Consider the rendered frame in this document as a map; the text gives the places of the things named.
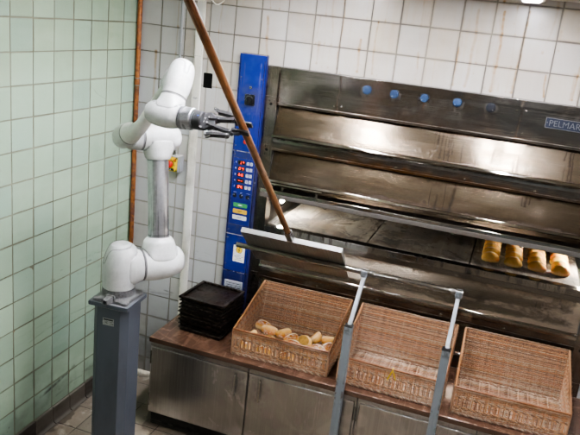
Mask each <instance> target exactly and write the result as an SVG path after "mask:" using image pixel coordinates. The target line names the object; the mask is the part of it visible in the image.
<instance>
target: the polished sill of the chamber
mask: <svg viewBox="0 0 580 435"><path fill-rule="evenodd" d="M289 229H290V230H292V232H293V235H294V237H295V238H299V239H303V240H307V241H312V242H316V243H323V244H328V245H332V246H336V247H340V248H345V249H352V250H356V251H361V252H365V253H369V254H373V255H381V256H385V257H389V258H394V259H398V260H402V261H406V262H414V263H418V264H422V265H426V266H431V267H435V268H442V269H447V270H451V271H455V272H459V273H464V274H471V275H475V276H480V277H484V278H488V279H492V280H497V281H504V282H508V283H513V284H517V285H521V286H525V287H533V288H537V289H541V290H546V291H550V292H554V293H561V294H566V295H570V296H574V297H578V298H580V287H577V286H572V285H568V284H564V283H559V282H555V281H548V280H543V279H539V278H534V277H530V276H525V275H521V274H514V273H509V272H505V271H501V270H496V269H492V268H485V267H480V266H476V265H471V264H467V263H462V262H455V261H451V260H446V259H442V258H437V257H433V256H429V255H422V254H417V253H413V252H408V251H404V250H400V249H392V248H388V247H383V246H379V245H374V244H371V243H363V242H358V241H354V240H350V239H345V238H342V237H337V236H329V235H325V234H320V233H317V232H312V231H308V230H300V229H295V228H291V227H289ZM264 231H266V232H270V233H275V234H279V235H283V236H285V235H284V230H283V228H282V226H281V225H278V224H271V223H267V224H265V225H264Z"/></svg>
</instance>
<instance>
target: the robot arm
mask: <svg viewBox="0 0 580 435"><path fill-rule="evenodd" d="M193 80H194V66H193V64H192V62H190V61H189V60H186V59H183V58H178V59H176V60H174V61H173V62H172V63H171V65H170V66H169V68H168V69H167V71H166V72H165V74H164V76H163V77H162V79H161V86H160V88H159V89H158V90H157V92H156V93H155V95H154V96H153V97H152V99H151V100H150V102H148V103H147V104H146V105H145V108H144V111H143V112H142V114H141V115H140V116H139V117H138V119H137V120H136V121H135V122H134V123H122V124H120V125H118V126H117V127H116V128H115V129H114V131H113V133H112V141H113V143H114V144H115V145H116V146H117V147H119V148H127V149H134V150H142V151H143V153H144V156H145V158H146V159H147V160H148V236H147V237H146V238H145V239H144V240H143V244H142V249H137V248H136V246H135V245H134V244H133V243H130V242H128V241H115V242H113V243H112V244H111V245H109V247H108V248H107V250H106V251H105V254H104V259H103V265H102V291H101V292H100V293H98V294H96V295H94V296H93V297H92V299H93V300H97V301H103V305H106V306H107V305H109V304H115V305H119V306H123V307H127V306H129V304H130V303H131V302H132V301H134V300H135V299H136V298H138V297H139V296H141V295H143V291H141V290H136V288H135V284H136V283H138V282H140V281H156V280H162V279H166V278H169V277H172V276H174V275H176V274H178V273H179V272H180V271H181V270H182V269H183V268H184V266H185V256H184V253H183V251H182V250H181V248H180V247H178V246H176V245H175V242H174V239H173V238H172V237H171V236H169V210H168V192H169V176H168V160H170V159H171V157H172V154H173V151H174V150H176V149H177V148H178V147H179V146H180V144H181V140H182V136H181V133H180V130H179V129H186V130H194V129H196V130H203V131H204V136H205V138H209V137H215V138H224V139H229V138H230V136H240V135H242V136H250V134H249V131H248V130H244V129H235V128H231V129H227V128H225V127H222V126H219V125H217V123H235V124H236V126H238V125H237V123H236V119H235V118H234V116H233V113H231V112H228V111H225V110H220V109H218V108H217V107H215V108H214V111H213V112H204V111H201V110H196V109H195V108H192V107H186V106H185V104H186V99H187V97H188V95H189V93H190V90H191V88H192V83H193ZM215 114H216V115H220V116H223V117H216V116H215ZM212 129H213V130H216V131H220V132H213V131H210V130H212Z"/></svg>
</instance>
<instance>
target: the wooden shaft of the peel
mask: <svg viewBox="0 0 580 435"><path fill-rule="evenodd" d="M183 1H184V3H185V6H186V8H187V10H188V13H189V15H190V17H191V19H192V22H193V24H194V27H195V28H196V30H197V33H198V35H199V38H200V40H201V42H202V44H203V47H204V49H205V51H206V54H207V56H208V58H209V61H210V62H211V65H212V68H213V70H214V72H215V74H216V76H217V79H218V82H219V84H220V85H221V88H222V90H223V92H224V95H225V97H226V99H227V102H228V104H229V106H230V109H231V111H232V113H233V116H234V118H235V119H236V123H237V125H238V127H239V129H244V130H248V127H247V125H246V123H245V121H244V119H243V115H242V113H241V111H240V109H239V107H238V104H237V102H236V99H235V97H234V94H233V92H232V90H231V88H230V84H229V82H228V79H227V78H226V76H225V73H224V69H223V68H222V66H221V63H220V61H219V59H218V56H217V53H216V51H215V49H214V46H213V45H212V42H211V39H210V36H209V35H208V32H207V30H206V28H205V25H204V22H203V20H202V18H201V15H200V14H199V10H198V8H197V5H196V3H195V1H194V0H183ZM243 139H244V141H245V143H246V145H247V147H248V149H249V152H250V154H251V157H252V159H253V161H254V163H255V166H256V168H257V171H258V173H259V174H260V176H261V179H262V182H263V185H264V186H265V188H266V190H267V193H268V196H269V198H270V200H271V202H272V204H273V207H274V209H275V212H276V214H277V216H278V218H279V220H280V222H281V226H282V228H283V230H284V231H285V233H286V234H289V233H290V229H289V226H288V224H287V221H286V219H285V216H284V214H283V212H282V209H281V206H280V204H279V202H278V199H277V198H276V195H275V193H274V189H273V187H272V185H271V183H270V181H269V178H268V176H267V173H266V171H265V168H264V166H263V165H262V161H261V158H260V156H259V154H258V152H257V150H256V147H255V144H254V142H253V140H252V137H251V136H243Z"/></svg>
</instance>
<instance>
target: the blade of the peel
mask: <svg viewBox="0 0 580 435"><path fill-rule="evenodd" d="M241 233H242V235H243V237H244V239H245V241H246V242H247V244H252V245H256V246H260V247H264V248H268V249H276V250H279V251H284V252H287V253H292V254H296V255H303V256H307V257H311V258H316V259H319V260H324V261H328V262H335V263H339V264H343V265H346V263H345V259H344V250H343V248H339V247H335V246H331V245H326V244H322V243H315V242H310V241H307V240H302V239H298V238H294V239H293V242H289V241H287V239H286V238H285V236H282V235H277V234H273V233H269V232H265V231H260V230H253V229H249V228H244V227H242V229H241ZM251 251H252V253H253V255H254V256H255V258H256V259H260V260H264V261H268V262H275V263H279V264H283V265H288V266H291V267H296V268H303V269H306V270H311V271H314V272H319V273H322V274H329V275H334V276H337V277H342V278H345V279H349V276H348V272H347V271H344V270H340V269H335V268H328V267H325V266H320V265H317V264H312V263H309V262H301V261H297V260H293V259H289V258H285V257H281V256H277V255H270V254H266V253H262V252H257V251H254V250H251Z"/></svg>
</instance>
